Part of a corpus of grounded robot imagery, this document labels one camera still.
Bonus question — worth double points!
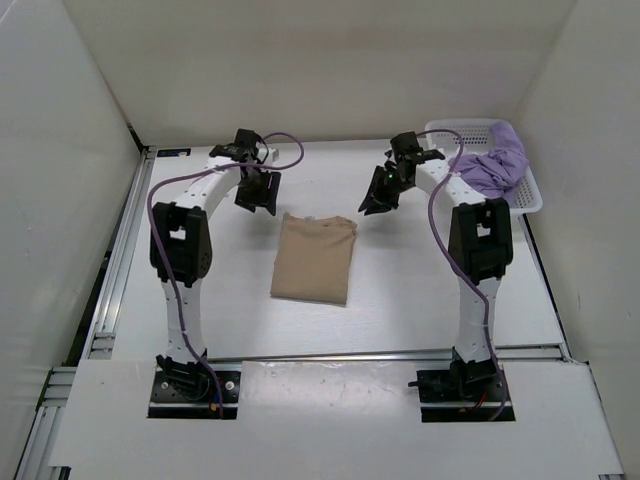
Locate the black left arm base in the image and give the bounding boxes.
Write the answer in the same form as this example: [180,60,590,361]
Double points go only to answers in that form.
[147,355,241,420]

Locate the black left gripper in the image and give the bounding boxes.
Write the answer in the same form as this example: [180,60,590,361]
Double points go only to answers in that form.
[236,167,283,215]

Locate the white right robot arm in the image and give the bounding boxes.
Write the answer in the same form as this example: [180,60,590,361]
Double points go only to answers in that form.
[359,155,513,400]

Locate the white plastic basket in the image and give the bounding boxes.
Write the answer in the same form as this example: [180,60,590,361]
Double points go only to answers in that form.
[424,118,543,216]

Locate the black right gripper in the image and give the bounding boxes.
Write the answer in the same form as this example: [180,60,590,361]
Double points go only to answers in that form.
[358,166,412,216]

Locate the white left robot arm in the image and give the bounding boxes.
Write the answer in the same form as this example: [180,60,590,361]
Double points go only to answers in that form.
[147,147,281,400]

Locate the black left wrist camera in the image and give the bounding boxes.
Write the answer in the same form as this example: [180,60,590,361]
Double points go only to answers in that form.
[209,128,269,163]

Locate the purple t shirt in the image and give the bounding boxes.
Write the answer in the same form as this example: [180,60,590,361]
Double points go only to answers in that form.
[453,121,530,206]

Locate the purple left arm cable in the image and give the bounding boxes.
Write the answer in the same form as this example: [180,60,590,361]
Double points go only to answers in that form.
[148,131,306,416]

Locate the blue label sticker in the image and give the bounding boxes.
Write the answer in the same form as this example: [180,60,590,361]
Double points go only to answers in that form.
[156,148,191,158]

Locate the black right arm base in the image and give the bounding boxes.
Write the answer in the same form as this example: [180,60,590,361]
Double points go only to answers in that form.
[408,359,516,424]

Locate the beige t shirt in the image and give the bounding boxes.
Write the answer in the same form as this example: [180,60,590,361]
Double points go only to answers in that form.
[270,213,357,306]

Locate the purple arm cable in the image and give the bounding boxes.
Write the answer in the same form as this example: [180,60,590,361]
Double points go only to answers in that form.
[423,128,511,416]
[148,131,306,416]

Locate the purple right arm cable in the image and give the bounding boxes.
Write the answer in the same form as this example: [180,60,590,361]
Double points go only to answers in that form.
[423,128,511,416]

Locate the aluminium table edge rail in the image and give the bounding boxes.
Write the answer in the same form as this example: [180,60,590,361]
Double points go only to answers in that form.
[13,147,565,479]

